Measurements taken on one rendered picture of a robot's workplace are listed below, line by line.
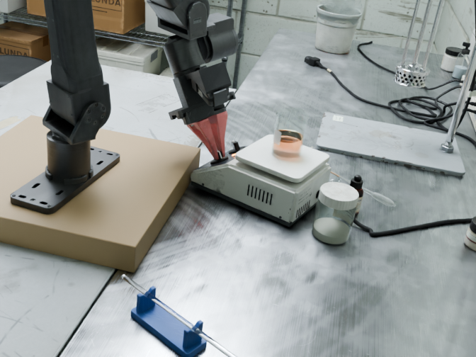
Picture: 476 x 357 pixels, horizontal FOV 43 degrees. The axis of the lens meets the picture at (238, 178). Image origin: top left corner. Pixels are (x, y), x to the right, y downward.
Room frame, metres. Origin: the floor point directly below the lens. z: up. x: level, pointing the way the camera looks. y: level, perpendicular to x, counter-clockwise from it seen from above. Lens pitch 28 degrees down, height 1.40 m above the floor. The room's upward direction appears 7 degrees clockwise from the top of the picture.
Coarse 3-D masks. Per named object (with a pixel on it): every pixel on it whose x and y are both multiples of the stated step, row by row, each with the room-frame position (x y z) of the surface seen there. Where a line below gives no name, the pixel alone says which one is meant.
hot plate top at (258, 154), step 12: (252, 144) 0.91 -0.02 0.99; (264, 144) 0.91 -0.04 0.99; (240, 156) 0.86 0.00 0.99; (252, 156) 0.86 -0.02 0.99; (264, 156) 0.87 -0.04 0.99; (312, 156) 0.89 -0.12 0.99; (324, 156) 0.90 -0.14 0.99; (264, 168) 0.83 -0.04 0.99; (276, 168) 0.83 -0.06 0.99; (288, 168) 0.84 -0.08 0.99; (300, 168) 0.84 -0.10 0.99; (312, 168) 0.85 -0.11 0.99; (288, 180) 0.81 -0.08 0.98; (300, 180) 0.81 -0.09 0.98
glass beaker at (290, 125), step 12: (288, 108) 0.91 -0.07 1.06; (300, 108) 0.92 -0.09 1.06; (276, 120) 0.88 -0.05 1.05; (288, 120) 0.86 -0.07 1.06; (300, 120) 0.90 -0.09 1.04; (276, 132) 0.87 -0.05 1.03; (288, 132) 0.86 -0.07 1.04; (300, 132) 0.87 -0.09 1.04; (276, 144) 0.87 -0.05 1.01; (288, 144) 0.86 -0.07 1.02; (300, 144) 0.87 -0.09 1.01; (276, 156) 0.87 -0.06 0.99; (288, 156) 0.86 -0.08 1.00; (300, 156) 0.88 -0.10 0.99
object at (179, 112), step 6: (204, 66) 0.93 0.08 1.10; (180, 72) 0.92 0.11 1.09; (186, 72) 0.91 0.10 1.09; (174, 78) 0.93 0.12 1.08; (234, 96) 0.93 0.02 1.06; (204, 102) 0.90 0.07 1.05; (180, 108) 0.92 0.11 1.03; (186, 108) 0.88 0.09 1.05; (192, 108) 0.89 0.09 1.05; (174, 114) 0.90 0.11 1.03; (180, 114) 0.88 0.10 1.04
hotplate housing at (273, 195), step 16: (192, 176) 0.89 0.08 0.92; (208, 176) 0.88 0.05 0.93; (224, 176) 0.86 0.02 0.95; (240, 176) 0.85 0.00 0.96; (256, 176) 0.84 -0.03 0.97; (272, 176) 0.84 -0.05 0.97; (320, 176) 0.87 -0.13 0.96; (208, 192) 0.88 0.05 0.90; (224, 192) 0.86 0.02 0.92; (240, 192) 0.84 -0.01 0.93; (256, 192) 0.83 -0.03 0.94; (272, 192) 0.82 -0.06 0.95; (288, 192) 0.80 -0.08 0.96; (304, 192) 0.82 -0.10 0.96; (256, 208) 0.83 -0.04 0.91; (272, 208) 0.81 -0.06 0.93; (288, 208) 0.80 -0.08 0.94; (304, 208) 0.83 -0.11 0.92; (288, 224) 0.80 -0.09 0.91
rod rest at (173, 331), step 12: (144, 300) 0.56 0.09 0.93; (132, 312) 0.55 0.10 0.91; (144, 312) 0.56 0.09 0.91; (156, 312) 0.56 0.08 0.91; (144, 324) 0.54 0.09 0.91; (156, 324) 0.54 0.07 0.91; (168, 324) 0.54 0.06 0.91; (180, 324) 0.54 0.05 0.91; (168, 336) 0.52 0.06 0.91; (180, 336) 0.52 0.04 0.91; (192, 336) 0.51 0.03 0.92; (180, 348) 0.50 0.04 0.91; (192, 348) 0.51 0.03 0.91
